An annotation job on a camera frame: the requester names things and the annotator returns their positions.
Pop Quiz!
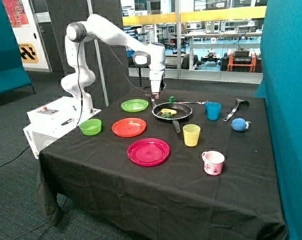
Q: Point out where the black tablecloth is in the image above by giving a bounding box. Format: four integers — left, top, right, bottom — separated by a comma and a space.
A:
36, 90, 288, 240

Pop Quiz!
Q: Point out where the pink printed mug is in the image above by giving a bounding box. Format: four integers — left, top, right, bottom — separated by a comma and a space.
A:
202, 151, 225, 176

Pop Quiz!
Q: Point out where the teal sofa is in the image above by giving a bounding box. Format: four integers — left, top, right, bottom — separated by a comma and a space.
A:
0, 0, 32, 94

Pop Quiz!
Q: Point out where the teal partition wall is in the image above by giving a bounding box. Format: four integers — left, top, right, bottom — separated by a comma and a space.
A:
255, 0, 302, 240

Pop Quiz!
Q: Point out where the green plastic bowl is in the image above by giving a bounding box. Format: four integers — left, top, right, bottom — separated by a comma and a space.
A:
79, 118, 102, 136

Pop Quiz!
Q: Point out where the black slotted spatula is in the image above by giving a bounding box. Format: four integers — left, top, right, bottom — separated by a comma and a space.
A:
143, 86, 156, 108

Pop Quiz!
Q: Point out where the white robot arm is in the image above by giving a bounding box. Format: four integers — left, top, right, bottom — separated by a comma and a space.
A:
61, 14, 166, 114

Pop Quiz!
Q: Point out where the green plastic plate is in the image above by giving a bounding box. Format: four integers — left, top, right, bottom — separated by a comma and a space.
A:
121, 99, 149, 113

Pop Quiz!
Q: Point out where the small green toy bottle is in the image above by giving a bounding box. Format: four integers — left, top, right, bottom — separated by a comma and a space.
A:
169, 96, 176, 103

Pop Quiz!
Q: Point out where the pink plastic plate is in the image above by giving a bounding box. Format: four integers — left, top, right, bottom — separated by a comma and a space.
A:
127, 138, 170, 167

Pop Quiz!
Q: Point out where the yellow black sign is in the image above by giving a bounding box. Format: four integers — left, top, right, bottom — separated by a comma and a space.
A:
19, 43, 39, 64

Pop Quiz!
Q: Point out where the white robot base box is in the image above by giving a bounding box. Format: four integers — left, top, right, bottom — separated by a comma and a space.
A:
23, 96, 101, 159

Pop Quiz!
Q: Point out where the green toy pepper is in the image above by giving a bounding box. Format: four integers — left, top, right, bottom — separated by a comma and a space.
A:
161, 112, 172, 119

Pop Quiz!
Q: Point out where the metal serving fork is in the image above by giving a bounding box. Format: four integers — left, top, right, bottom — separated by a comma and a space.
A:
178, 100, 209, 105

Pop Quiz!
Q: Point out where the blue plastic cup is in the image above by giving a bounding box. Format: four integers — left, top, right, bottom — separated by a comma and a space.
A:
205, 102, 221, 121

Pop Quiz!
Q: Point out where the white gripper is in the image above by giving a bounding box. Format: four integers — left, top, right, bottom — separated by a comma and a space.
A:
149, 70, 166, 99

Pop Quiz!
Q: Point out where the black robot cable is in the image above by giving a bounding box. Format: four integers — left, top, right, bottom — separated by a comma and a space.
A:
61, 34, 151, 126

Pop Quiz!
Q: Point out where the yellow toy vegetable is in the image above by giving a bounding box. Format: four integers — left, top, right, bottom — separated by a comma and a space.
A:
161, 108, 177, 115

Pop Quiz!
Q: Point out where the blue round sponge brush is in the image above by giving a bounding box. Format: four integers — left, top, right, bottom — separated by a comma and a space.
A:
231, 118, 251, 132

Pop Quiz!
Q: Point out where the yellow plastic cup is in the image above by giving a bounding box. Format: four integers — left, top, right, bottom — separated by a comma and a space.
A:
183, 124, 201, 147

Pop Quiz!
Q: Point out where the orange plastic plate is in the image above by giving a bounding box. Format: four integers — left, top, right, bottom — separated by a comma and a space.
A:
112, 117, 146, 138

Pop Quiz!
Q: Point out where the red poster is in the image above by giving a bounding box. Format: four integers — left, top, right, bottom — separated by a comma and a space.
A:
2, 0, 30, 28

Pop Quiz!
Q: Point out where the black frying pan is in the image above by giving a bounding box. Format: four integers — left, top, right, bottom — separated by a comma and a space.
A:
152, 102, 193, 133

